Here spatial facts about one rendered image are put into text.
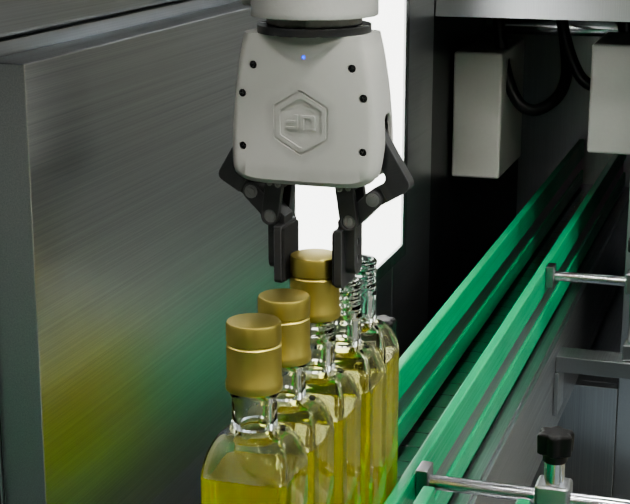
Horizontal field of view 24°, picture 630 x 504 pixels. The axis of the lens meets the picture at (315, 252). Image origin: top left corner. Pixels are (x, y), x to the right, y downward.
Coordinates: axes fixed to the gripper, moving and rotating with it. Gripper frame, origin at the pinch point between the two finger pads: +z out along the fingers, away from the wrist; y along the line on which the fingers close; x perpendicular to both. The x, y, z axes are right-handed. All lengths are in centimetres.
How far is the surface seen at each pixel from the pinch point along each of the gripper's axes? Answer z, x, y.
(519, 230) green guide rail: 23, 101, -5
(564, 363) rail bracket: 33, 76, 6
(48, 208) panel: -5.5, -14.9, -11.9
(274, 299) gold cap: 1.4, -7.1, -0.3
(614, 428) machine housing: 49, 98, 10
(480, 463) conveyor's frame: 29.8, 36.6, 4.1
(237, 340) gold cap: 2.2, -13.3, -0.5
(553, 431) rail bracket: 16.7, 14.2, 14.5
